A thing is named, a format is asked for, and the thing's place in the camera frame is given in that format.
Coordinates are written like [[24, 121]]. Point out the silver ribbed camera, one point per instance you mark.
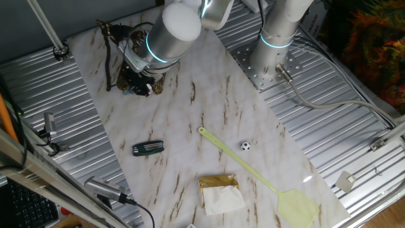
[[102, 188]]

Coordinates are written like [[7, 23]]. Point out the black keyboard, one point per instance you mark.
[[30, 209]]

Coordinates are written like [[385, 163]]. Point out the gold tissue pack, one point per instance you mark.
[[221, 196]]

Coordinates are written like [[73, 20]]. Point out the green hex key set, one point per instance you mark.
[[148, 148]]

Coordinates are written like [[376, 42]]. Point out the small metal bracket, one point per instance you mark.
[[378, 144]]

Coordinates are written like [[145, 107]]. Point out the orange pole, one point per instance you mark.
[[7, 120]]

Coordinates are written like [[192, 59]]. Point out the mini soccer ball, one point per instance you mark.
[[245, 146]]

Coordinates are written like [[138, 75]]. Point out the aluminium frame bar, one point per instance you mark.
[[47, 175], [395, 131]]

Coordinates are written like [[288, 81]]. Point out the red emergency stop button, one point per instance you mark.
[[65, 211]]

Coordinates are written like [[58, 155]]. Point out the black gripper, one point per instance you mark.
[[139, 79]]

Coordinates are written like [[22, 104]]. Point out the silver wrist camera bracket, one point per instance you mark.
[[133, 60]]

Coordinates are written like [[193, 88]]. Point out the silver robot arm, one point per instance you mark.
[[275, 31]]

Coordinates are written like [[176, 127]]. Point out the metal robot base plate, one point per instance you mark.
[[253, 73]]

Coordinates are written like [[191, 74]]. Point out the black fuzzy microphone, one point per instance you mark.
[[119, 31]]

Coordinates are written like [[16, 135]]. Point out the orange green fuzzy plush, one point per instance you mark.
[[367, 44]]

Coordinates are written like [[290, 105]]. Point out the yellow-green fly swatter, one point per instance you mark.
[[297, 209]]

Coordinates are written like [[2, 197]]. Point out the brown cardboard box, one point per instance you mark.
[[68, 222]]

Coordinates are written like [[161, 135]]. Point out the grey tripod pole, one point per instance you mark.
[[47, 28]]

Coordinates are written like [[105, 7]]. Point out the white box with red print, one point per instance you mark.
[[316, 19]]

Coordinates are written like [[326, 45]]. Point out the metal camera mount clamp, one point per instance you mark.
[[49, 123]]

